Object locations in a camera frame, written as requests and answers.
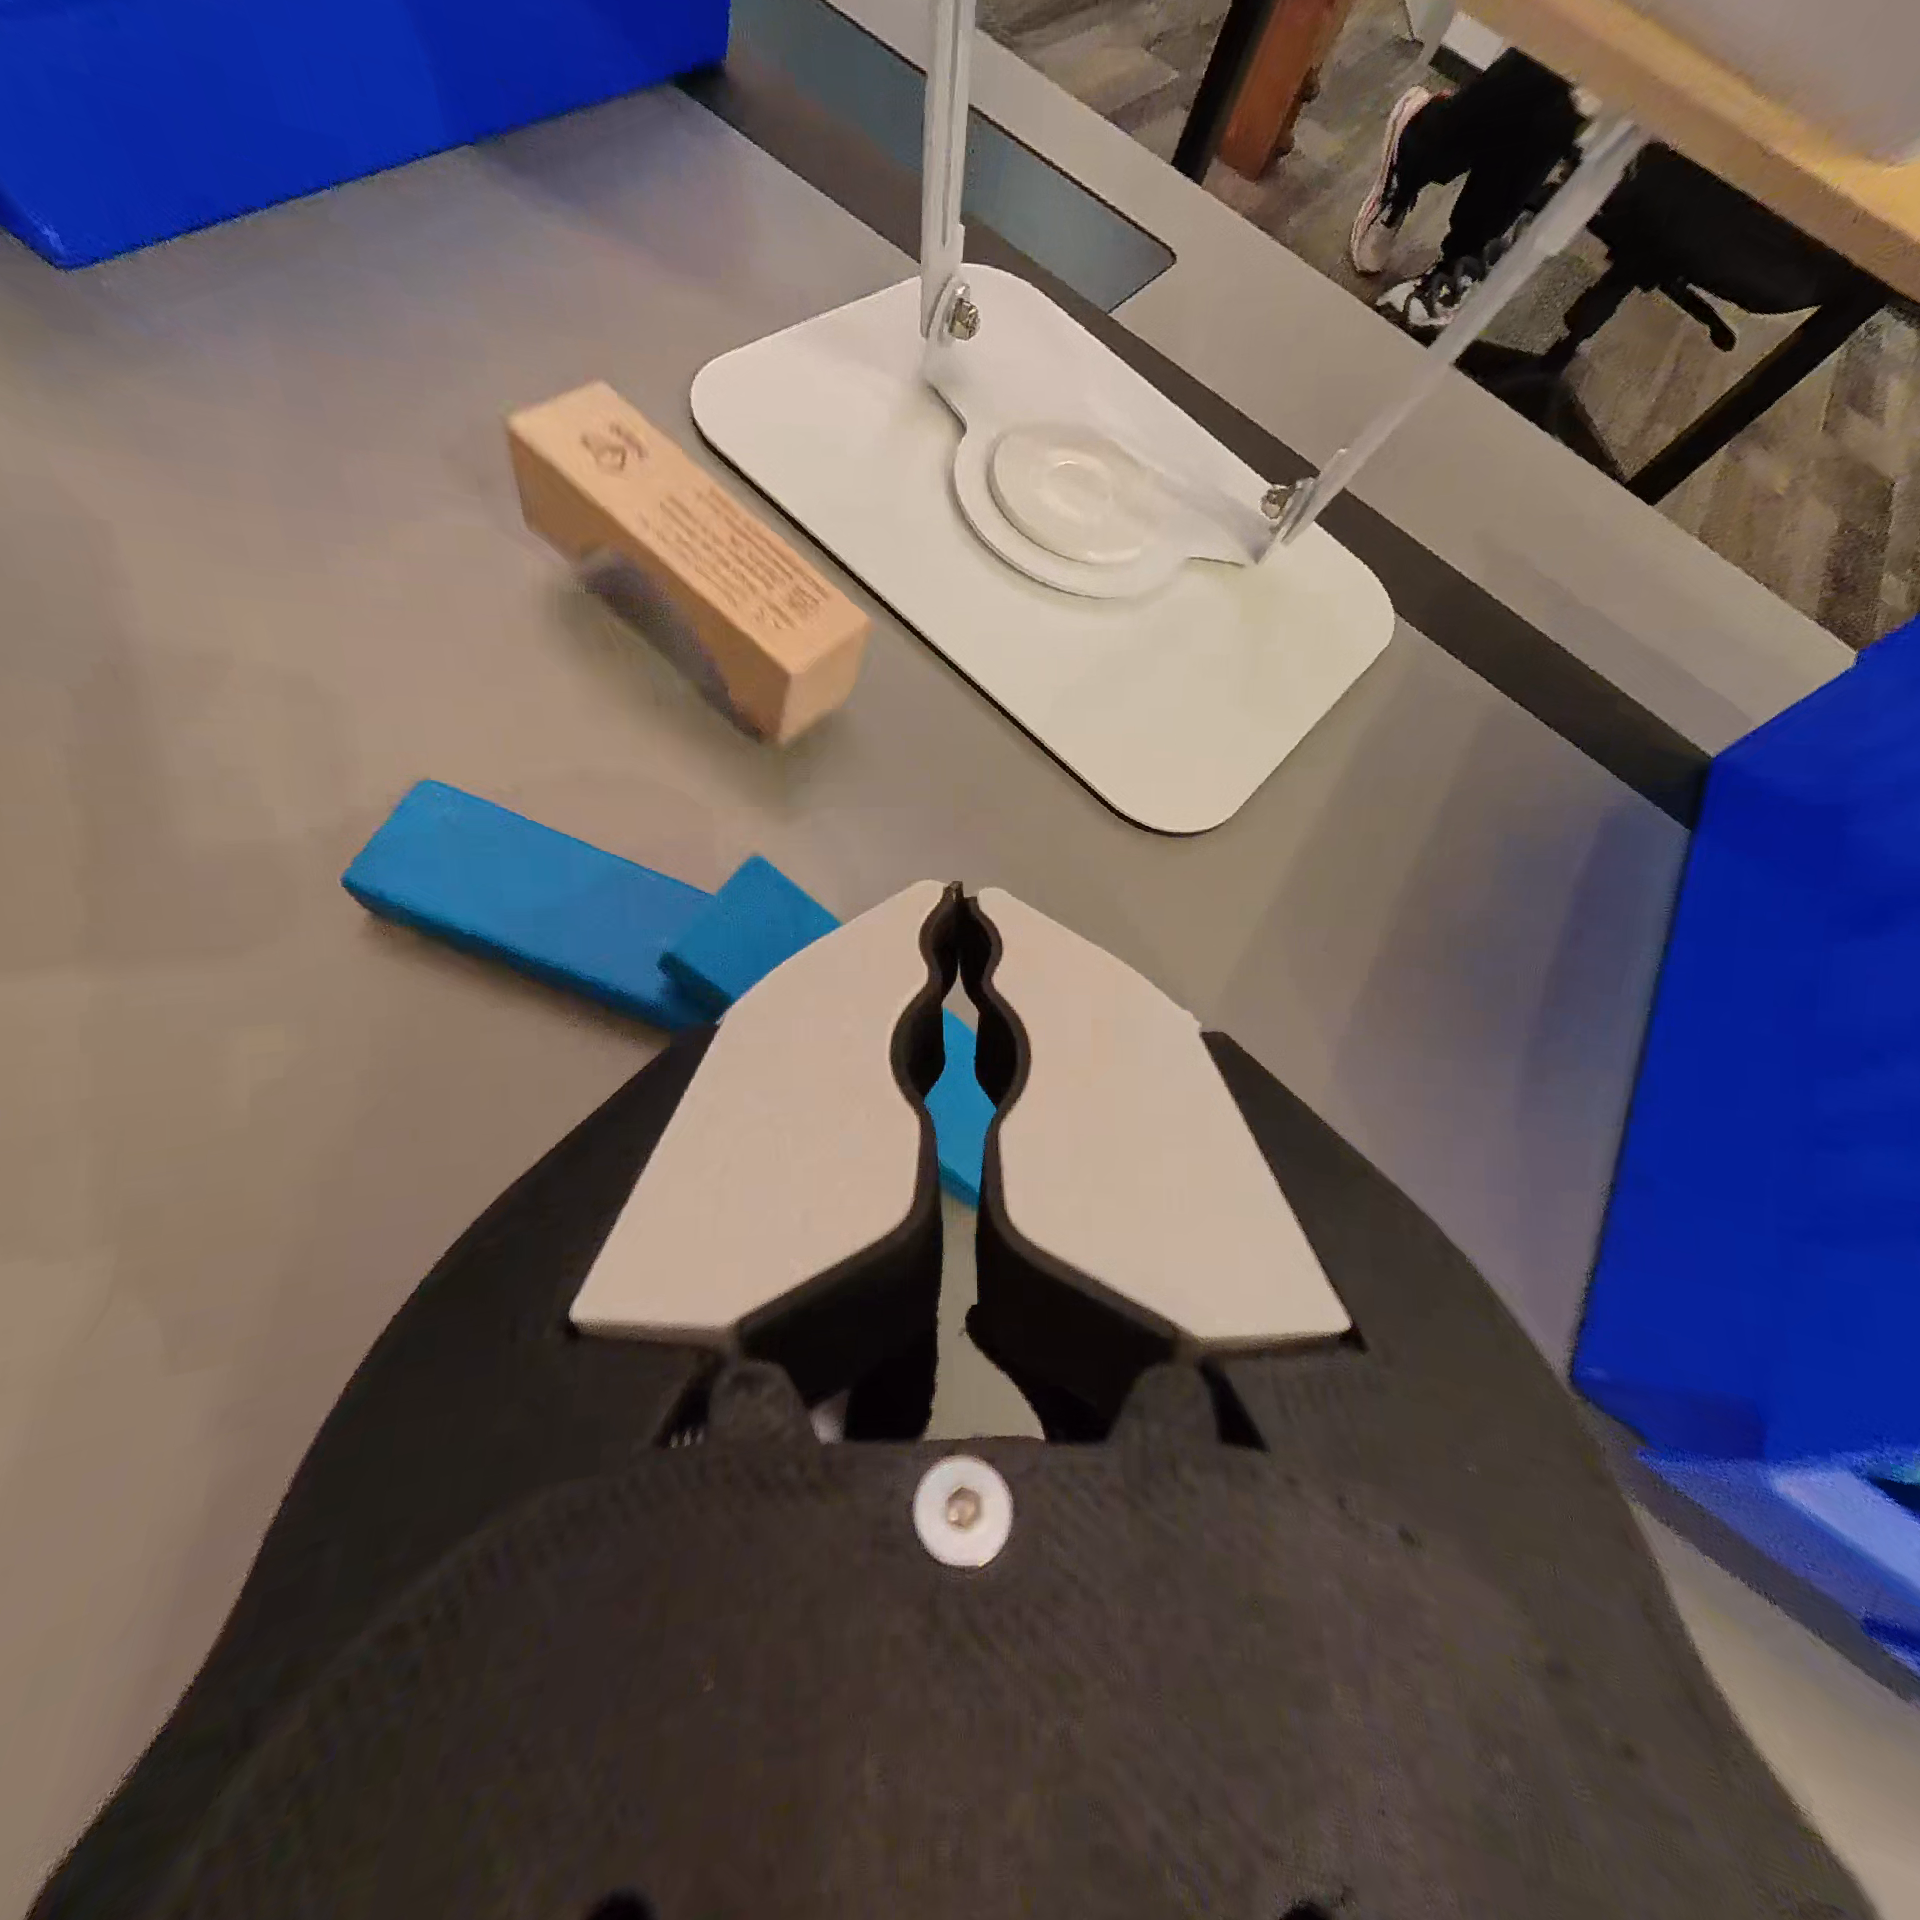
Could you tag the white document stand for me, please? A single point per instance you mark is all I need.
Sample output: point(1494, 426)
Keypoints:
point(1049, 662)

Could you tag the natural wooden arch block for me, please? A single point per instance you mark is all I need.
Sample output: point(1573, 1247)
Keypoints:
point(675, 523)

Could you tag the blue wooden block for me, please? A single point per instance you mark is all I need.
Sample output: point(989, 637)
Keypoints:
point(509, 893)
point(749, 931)

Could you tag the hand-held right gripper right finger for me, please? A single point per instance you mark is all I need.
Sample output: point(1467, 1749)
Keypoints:
point(1155, 1155)

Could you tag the blue plastic bin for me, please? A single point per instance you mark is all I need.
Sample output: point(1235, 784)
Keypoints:
point(299, 106)
point(1769, 1050)

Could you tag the black office chair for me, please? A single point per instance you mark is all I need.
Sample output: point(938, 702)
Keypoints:
point(1665, 255)

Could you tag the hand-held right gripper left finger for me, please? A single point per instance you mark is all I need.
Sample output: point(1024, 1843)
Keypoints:
point(780, 1142)

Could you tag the black table leg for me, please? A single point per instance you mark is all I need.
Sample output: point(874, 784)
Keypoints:
point(1224, 82)

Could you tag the brown wooden table leg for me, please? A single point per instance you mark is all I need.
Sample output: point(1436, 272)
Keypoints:
point(1283, 75)

